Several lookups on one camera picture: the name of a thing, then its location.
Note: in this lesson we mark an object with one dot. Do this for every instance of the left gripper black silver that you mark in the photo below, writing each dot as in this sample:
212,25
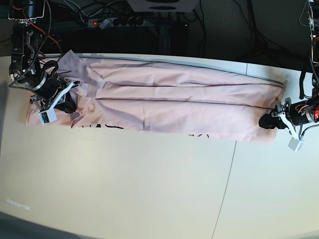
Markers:
297,117

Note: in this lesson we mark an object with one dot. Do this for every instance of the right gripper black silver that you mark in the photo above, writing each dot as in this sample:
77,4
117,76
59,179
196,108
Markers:
47,88

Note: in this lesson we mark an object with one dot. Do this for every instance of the pink T-shirt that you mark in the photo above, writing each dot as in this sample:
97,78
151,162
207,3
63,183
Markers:
167,98

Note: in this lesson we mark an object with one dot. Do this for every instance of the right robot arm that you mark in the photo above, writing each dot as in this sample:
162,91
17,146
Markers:
28,71

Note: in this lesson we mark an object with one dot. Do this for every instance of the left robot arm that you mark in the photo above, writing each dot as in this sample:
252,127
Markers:
313,61

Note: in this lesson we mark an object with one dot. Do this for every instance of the black box under table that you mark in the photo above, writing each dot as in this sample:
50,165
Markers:
173,39

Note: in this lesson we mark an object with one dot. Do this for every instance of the grey box with black oval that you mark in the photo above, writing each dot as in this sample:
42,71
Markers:
163,5

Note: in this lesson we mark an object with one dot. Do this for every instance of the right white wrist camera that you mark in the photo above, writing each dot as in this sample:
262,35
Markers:
47,116

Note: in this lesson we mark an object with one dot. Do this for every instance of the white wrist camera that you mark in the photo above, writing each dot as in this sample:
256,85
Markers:
47,116
295,144

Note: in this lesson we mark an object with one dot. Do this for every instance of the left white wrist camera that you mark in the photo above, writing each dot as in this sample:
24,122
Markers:
295,144

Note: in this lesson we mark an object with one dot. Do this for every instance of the black power strip red switch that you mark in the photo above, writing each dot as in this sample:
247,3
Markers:
116,22

